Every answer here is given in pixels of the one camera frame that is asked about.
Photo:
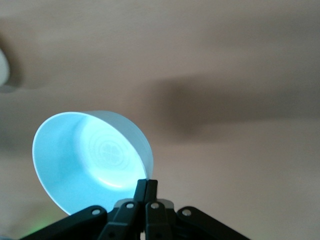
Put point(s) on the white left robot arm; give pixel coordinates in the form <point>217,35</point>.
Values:
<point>3,67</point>

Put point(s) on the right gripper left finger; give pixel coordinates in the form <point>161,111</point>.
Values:
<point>117,222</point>

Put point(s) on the blue plastic bowl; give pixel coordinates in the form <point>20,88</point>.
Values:
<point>75,162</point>

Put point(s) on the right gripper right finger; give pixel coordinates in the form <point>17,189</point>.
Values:
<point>156,222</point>

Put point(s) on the brown table cover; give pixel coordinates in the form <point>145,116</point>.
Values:
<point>200,37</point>

